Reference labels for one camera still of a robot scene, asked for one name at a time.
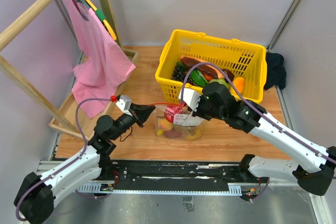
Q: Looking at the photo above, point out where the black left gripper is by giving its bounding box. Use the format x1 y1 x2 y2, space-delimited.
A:
110 103 155 141

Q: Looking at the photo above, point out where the orange yellow peach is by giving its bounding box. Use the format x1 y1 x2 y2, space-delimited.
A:
157 118 174 132

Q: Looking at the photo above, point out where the clear zip bag orange zipper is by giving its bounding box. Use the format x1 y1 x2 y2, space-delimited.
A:
152 102 204 140

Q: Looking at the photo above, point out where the purple sweet potato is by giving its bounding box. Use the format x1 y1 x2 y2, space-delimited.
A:
163 129 183 139

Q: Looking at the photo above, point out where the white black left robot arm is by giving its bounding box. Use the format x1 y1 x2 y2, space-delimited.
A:
14 103 155 223

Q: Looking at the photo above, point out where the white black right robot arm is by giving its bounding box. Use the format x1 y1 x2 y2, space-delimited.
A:
183 82 335 196

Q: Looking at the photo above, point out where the green cabbage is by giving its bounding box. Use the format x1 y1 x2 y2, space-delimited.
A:
209 79 228 87

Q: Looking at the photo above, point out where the orange carrot piece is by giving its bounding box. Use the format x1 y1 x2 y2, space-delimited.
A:
204 74 213 82

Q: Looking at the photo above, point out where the green watermelon slice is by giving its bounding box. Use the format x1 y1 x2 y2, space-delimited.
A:
188 69 208 88

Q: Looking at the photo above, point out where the dark brown chestnut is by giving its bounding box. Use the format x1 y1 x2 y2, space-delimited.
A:
222 69 235 81

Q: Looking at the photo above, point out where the orange yellow mango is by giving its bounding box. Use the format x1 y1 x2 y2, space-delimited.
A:
230 77 245 95

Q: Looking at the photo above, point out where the dark purple grape bunch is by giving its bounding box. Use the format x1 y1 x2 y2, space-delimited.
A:
171 65 189 82

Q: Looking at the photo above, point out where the brown glazed hot dog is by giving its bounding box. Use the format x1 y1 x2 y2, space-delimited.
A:
180 55 224 79

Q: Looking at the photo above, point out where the yellow plastic shopping basket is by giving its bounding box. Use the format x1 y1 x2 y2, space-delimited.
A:
155 29 267 103

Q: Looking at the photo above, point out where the green lime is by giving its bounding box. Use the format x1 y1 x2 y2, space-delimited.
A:
176 61 188 71

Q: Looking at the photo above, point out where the pink shirt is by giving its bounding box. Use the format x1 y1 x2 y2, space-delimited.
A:
64 0 135 103

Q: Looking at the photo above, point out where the black cloth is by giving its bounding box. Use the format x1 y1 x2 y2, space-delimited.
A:
264 52 287 90

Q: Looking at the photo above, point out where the yellow green clothes hanger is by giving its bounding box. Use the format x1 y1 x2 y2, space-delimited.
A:
85 0 117 41

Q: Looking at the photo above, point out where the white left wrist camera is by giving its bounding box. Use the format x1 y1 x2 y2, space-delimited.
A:
110 95 132 116

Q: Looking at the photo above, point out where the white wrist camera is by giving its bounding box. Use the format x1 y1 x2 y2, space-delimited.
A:
110 95 132 116
178 88 201 112

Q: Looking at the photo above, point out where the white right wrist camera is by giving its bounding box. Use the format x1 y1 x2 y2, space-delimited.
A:
178 88 201 112

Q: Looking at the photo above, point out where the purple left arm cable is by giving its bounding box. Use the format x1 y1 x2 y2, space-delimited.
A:
15 97 116 221

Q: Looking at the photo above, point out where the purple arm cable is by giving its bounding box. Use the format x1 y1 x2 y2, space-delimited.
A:
182 62 336 164
15 97 116 221

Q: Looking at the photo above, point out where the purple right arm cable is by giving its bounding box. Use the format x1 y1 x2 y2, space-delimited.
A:
182 62 336 164

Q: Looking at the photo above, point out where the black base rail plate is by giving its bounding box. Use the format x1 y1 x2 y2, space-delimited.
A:
98 160 267 194

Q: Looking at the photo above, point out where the aluminium frame post right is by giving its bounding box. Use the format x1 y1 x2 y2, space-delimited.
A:
266 0 302 51

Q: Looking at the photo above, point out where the aluminium frame post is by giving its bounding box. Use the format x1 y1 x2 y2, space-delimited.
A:
39 0 87 59
266 0 302 51

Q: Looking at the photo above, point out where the aluminium frame post left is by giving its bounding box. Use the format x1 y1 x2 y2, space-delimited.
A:
39 0 87 59

